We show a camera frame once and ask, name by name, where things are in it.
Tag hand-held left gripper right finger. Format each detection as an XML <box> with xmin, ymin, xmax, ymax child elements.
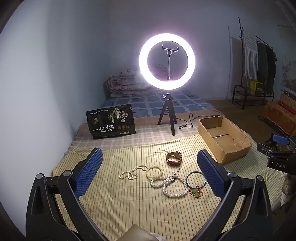
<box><xmin>196</xmin><ymin>149</ymin><xmax>273</xmax><ymax>241</ymax></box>

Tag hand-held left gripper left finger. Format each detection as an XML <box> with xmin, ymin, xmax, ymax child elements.
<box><xmin>26</xmin><ymin>147</ymin><xmax>103</xmax><ymax>241</ymax></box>

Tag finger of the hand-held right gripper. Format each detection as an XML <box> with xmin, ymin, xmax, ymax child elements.
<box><xmin>257</xmin><ymin>143</ymin><xmax>281</xmax><ymax>155</ymax></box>
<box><xmin>272</xmin><ymin>134</ymin><xmax>291</xmax><ymax>146</ymax></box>

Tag green pendant with red cord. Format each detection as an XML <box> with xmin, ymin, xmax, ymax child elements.
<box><xmin>189</xmin><ymin>185</ymin><xmax>204</xmax><ymax>198</ymax></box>

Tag black bangle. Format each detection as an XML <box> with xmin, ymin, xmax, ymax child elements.
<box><xmin>186</xmin><ymin>171</ymin><xmax>207</xmax><ymax>189</ymax></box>

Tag cardboard box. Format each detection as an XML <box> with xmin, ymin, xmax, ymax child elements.
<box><xmin>197</xmin><ymin>116</ymin><xmax>252</xmax><ymax>165</ymax></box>

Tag red leather watch strap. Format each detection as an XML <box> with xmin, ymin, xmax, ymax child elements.
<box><xmin>166</xmin><ymin>151</ymin><xmax>183</xmax><ymax>166</ymax></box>

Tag thin pearl necklace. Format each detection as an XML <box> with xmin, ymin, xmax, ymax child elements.
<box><xmin>119</xmin><ymin>165</ymin><xmax>148</xmax><ymax>180</ymax></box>

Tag thick pearl necklace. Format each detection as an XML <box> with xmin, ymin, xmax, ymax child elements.
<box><xmin>150</xmin><ymin>175</ymin><xmax>189</xmax><ymax>197</ymax></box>

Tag pale bead bracelet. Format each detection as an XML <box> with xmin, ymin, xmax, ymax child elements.
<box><xmin>146</xmin><ymin>166</ymin><xmax>164</xmax><ymax>179</ymax></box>

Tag orange cloth covered chest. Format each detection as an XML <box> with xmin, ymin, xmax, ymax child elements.
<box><xmin>260</xmin><ymin>100</ymin><xmax>296</xmax><ymax>137</ymax></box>

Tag wooden box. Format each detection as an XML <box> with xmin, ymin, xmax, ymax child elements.
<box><xmin>279</xmin><ymin>93</ymin><xmax>296</xmax><ymax>112</ymax></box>

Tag black snack bag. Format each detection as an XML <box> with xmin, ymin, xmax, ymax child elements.
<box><xmin>86</xmin><ymin>104</ymin><xmax>136</xmax><ymax>140</ymax></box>

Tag yellow box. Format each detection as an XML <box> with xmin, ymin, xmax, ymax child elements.
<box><xmin>249</xmin><ymin>80</ymin><xmax>264</xmax><ymax>95</ymax></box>

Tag black clothes rack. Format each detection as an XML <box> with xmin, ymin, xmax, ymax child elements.
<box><xmin>232</xmin><ymin>17</ymin><xmax>278</xmax><ymax>111</ymax></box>

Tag yellow striped cloth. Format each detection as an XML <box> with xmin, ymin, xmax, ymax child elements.
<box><xmin>52</xmin><ymin>133</ymin><xmax>285</xmax><ymax>241</ymax></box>

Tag plaid bed sheet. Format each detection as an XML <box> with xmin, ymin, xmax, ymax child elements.
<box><xmin>69</xmin><ymin>119</ymin><xmax>202</xmax><ymax>154</ymax></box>

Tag dark hanging clothes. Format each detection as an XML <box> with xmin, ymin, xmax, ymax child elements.
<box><xmin>257</xmin><ymin>43</ymin><xmax>278</xmax><ymax>94</ymax></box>

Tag black tripod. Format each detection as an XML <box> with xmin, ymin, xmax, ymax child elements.
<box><xmin>157</xmin><ymin>90</ymin><xmax>177</xmax><ymax>136</ymax></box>

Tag beige cushion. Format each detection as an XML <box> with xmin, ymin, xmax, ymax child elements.
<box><xmin>124</xmin><ymin>223</ymin><xmax>167</xmax><ymax>241</ymax></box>

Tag striped towel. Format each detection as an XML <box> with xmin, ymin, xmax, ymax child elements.
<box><xmin>242</xmin><ymin>28</ymin><xmax>258</xmax><ymax>79</ymax></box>

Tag folded floral quilt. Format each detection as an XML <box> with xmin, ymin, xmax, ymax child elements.
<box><xmin>106</xmin><ymin>64</ymin><xmax>167</xmax><ymax>98</ymax></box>

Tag black phone holder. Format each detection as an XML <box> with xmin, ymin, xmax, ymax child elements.
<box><xmin>161</xmin><ymin>44</ymin><xmax>179</xmax><ymax>81</ymax></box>

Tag black power cable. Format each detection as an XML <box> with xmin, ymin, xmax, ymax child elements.
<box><xmin>173</xmin><ymin>113</ymin><xmax>222</xmax><ymax>130</ymax></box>

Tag wall poster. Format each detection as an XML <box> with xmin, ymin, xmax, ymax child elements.
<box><xmin>281</xmin><ymin>54</ymin><xmax>296</xmax><ymax>95</ymax></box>

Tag white ring light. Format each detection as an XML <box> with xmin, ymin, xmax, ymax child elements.
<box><xmin>139</xmin><ymin>33</ymin><xmax>196</xmax><ymax>90</ymax></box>

